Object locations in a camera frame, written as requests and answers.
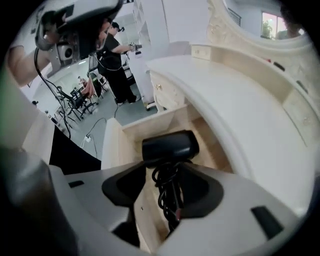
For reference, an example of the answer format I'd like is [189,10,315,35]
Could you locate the white bookshelf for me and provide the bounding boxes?
[132,0,171,48]

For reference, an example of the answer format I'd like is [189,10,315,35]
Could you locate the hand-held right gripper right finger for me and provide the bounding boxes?
[156,161,310,256]

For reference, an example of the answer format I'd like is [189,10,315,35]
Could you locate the person's black trousers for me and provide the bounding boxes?
[49,124,102,176]

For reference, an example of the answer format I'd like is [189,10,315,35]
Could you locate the white power strip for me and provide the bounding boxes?
[80,134,93,148]

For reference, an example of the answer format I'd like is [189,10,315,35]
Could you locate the person's right forearm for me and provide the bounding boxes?
[6,44,52,88]

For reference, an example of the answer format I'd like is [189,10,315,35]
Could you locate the black headset cable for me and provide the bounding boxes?
[34,47,73,140]

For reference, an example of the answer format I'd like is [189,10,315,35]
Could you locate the black hair dryer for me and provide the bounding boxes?
[141,129,200,232]

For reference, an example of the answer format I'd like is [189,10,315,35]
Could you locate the large white wooden drawer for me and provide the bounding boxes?
[101,103,235,255]

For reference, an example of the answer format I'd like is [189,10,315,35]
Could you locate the grey head-mounted camera rig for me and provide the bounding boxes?
[34,0,124,73]

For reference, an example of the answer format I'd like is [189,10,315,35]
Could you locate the cream vanity dressing table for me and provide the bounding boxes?
[145,0,317,216]

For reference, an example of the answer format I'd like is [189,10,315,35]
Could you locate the white desk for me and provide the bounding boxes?
[129,48,154,105]

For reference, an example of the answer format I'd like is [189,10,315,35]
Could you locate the oval mirror white frame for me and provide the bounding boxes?
[206,0,316,58]

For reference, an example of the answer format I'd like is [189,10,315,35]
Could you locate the black office chair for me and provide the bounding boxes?
[56,86,76,121]
[72,93,100,116]

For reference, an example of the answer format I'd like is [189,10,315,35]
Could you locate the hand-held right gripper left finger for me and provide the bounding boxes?
[48,161,148,248]

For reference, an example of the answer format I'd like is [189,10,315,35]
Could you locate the small dark case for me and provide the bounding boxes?
[296,79,310,94]

